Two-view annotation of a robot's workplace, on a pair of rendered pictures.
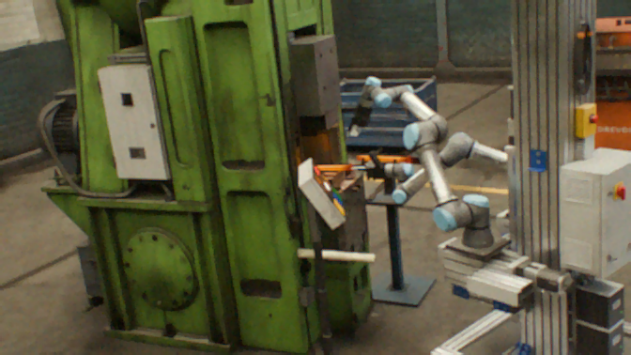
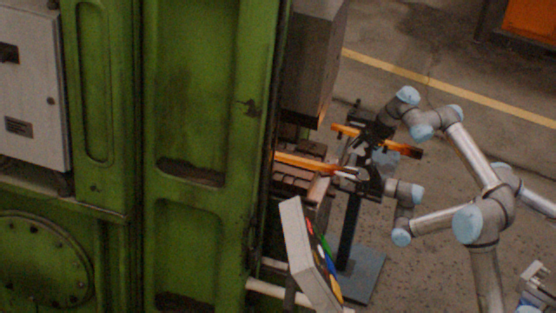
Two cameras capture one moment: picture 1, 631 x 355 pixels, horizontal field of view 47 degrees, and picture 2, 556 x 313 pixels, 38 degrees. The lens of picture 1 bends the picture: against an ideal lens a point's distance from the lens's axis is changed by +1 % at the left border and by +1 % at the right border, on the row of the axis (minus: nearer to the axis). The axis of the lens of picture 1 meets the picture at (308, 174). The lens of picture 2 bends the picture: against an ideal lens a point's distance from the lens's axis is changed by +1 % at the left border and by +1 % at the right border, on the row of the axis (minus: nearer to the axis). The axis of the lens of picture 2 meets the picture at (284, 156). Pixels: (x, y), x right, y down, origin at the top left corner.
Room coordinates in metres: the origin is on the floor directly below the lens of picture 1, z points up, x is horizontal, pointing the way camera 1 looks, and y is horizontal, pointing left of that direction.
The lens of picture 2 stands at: (1.60, 0.53, 3.03)
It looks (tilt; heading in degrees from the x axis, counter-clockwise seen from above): 38 degrees down; 347
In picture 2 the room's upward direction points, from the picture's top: 8 degrees clockwise
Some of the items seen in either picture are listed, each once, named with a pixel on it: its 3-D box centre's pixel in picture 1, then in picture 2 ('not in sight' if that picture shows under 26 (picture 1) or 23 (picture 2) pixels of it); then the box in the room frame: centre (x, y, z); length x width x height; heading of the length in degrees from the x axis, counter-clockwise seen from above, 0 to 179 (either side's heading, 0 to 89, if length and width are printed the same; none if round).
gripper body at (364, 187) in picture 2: (377, 171); (370, 183); (3.94, -0.39, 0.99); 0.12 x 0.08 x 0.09; 64
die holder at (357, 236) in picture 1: (313, 214); (261, 203); (4.16, 0.00, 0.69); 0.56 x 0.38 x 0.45; 64
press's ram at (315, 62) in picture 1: (298, 74); (283, 32); (4.15, 0.00, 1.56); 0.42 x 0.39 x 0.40; 64
